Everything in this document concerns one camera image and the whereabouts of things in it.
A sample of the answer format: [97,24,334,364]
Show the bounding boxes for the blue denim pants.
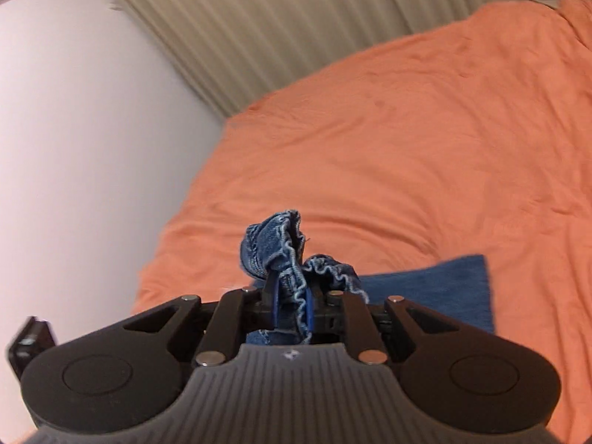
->
[239,209,495,347]

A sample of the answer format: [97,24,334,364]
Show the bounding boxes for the orange bed sheet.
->
[14,0,592,444]

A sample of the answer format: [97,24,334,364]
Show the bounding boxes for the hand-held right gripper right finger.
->
[300,284,463,365]

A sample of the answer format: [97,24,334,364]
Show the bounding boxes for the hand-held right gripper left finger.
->
[122,274,283,367]

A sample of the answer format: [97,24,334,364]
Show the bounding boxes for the beige pleated curtain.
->
[90,0,560,118]

